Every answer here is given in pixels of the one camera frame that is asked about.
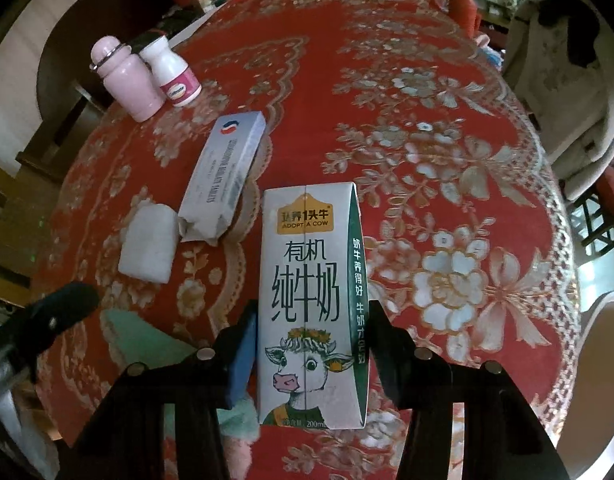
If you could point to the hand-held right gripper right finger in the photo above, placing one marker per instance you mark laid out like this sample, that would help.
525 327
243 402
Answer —
387 360

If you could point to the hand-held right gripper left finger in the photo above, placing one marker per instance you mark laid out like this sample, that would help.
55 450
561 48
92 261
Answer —
242 355

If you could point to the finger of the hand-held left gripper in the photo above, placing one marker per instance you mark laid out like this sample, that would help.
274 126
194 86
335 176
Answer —
52 315

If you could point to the white green milk carton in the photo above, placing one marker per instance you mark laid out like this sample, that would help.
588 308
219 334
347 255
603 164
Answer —
312 285

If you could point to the beige plastic bin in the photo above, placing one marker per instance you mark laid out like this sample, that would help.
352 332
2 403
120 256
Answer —
607 385

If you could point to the teal packet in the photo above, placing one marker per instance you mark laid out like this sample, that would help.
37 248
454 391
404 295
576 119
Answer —
137 332

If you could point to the white foam block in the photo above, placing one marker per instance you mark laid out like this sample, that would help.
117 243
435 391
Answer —
149 242

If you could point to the white medicine box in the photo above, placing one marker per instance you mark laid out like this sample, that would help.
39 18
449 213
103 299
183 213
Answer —
227 170

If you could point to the red floral tablecloth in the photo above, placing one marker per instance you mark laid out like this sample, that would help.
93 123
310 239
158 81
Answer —
387 110

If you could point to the dark round wooden table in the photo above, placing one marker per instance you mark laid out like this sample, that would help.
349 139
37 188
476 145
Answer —
62 50

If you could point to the white bottle with pink label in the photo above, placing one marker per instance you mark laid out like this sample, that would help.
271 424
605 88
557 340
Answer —
174 77

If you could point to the wooden chair with red cushion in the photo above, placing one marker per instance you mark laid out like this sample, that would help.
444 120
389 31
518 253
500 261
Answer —
612 180

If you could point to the white coat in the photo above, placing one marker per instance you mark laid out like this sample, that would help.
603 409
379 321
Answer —
562 100

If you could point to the red container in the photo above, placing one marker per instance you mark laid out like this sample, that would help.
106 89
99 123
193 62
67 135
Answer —
464 10

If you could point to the black cloth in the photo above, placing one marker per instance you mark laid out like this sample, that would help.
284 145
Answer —
577 30

